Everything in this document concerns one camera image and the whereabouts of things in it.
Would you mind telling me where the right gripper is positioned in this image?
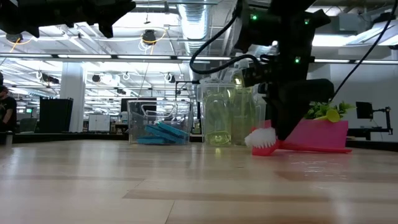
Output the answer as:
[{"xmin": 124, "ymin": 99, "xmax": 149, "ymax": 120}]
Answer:
[{"xmin": 242, "ymin": 54, "xmax": 335, "ymax": 141}]

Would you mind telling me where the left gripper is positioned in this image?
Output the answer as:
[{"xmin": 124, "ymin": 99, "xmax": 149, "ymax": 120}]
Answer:
[{"xmin": 18, "ymin": 0, "xmax": 137, "ymax": 39}]

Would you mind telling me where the red dish brush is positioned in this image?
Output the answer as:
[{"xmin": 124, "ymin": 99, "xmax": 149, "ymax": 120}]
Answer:
[{"xmin": 244, "ymin": 126, "xmax": 353, "ymax": 156}]

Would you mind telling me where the clear pump soap bottle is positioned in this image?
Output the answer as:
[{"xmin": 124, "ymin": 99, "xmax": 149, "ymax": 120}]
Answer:
[
  {"xmin": 231, "ymin": 74, "xmax": 265, "ymax": 146},
  {"xmin": 203, "ymin": 93, "xmax": 233, "ymax": 146}
]

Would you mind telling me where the blue rectangular sponge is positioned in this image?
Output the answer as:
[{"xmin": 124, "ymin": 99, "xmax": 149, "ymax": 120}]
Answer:
[
  {"xmin": 136, "ymin": 136, "xmax": 166, "ymax": 145},
  {"xmin": 156, "ymin": 121, "xmax": 190, "ymax": 139},
  {"xmin": 144, "ymin": 124, "xmax": 187, "ymax": 144}
]

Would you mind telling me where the artificial green plant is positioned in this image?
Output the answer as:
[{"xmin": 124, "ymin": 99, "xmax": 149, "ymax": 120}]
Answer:
[{"xmin": 303, "ymin": 101, "xmax": 356, "ymax": 121}]

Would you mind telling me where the red plastic bin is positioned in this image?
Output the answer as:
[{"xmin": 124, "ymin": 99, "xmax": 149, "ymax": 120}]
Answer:
[{"xmin": 264, "ymin": 119, "xmax": 349, "ymax": 150}]

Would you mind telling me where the long ceiling light strip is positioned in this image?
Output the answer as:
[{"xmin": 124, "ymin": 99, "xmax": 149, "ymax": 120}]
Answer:
[{"xmin": 0, "ymin": 53, "xmax": 233, "ymax": 62}]

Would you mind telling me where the black monitor on stand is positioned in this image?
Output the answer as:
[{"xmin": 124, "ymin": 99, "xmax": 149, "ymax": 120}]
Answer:
[{"xmin": 355, "ymin": 101, "xmax": 394, "ymax": 137}]

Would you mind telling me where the white building column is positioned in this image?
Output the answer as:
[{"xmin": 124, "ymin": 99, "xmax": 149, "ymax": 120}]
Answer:
[{"xmin": 60, "ymin": 62, "xmax": 87, "ymax": 133}]

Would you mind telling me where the frosted plastic rimmed container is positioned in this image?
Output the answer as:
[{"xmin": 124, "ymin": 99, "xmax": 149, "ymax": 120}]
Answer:
[{"xmin": 197, "ymin": 82, "xmax": 267, "ymax": 147}]

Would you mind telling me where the thin black stand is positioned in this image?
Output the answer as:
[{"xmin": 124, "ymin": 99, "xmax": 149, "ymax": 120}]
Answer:
[{"xmin": 174, "ymin": 80, "xmax": 200, "ymax": 103}]

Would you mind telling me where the white cabinet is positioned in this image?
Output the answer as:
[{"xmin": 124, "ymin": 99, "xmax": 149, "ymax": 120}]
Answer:
[{"xmin": 88, "ymin": 114, "xmax": 112, "ymax": 133}]

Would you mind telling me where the thin clear acrylic bin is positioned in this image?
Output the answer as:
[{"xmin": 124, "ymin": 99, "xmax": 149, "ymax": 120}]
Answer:
[{"xmin": 126, "ymin": 99, "xmax": 194, "ymax": 146}]

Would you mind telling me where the black folding partition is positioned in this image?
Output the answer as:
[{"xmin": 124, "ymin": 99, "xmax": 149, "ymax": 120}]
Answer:
[{"xmin": 39, "ymin": 98, "xmax": 74, "ymax": 133}]

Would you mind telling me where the person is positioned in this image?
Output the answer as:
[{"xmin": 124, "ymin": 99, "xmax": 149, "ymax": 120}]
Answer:
[{"xmin": 0, "ymin": 85, "xmax": 18, "ymax": 133}]

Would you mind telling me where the black ceiling cable reel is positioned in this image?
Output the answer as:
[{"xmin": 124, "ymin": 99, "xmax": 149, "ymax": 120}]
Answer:
[
  {"xmin": 5, "ymin": 32, "xmax": 23, "ymax": 44},
  {"xmin": 141, "ymin": 29, "xmax": 159, "ymax": 47}
]

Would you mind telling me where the silver ventilation duct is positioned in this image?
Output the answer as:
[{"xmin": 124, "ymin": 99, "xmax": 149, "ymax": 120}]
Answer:
[{"xmin": 177, "ymin": 0, "xmax": 215, "ymax": 56}]

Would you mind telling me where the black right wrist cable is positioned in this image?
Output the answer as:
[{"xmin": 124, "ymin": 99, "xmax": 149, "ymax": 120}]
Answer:
[{"xmin": 189, "ymin": 12, "xmax": 264, "ymax": 75}]

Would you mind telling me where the black aluminium table frame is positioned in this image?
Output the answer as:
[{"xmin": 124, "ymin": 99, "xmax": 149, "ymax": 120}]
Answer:
[{"xmin": 0, "ymin": 132, "xmax": 398, "ymax": 152}]

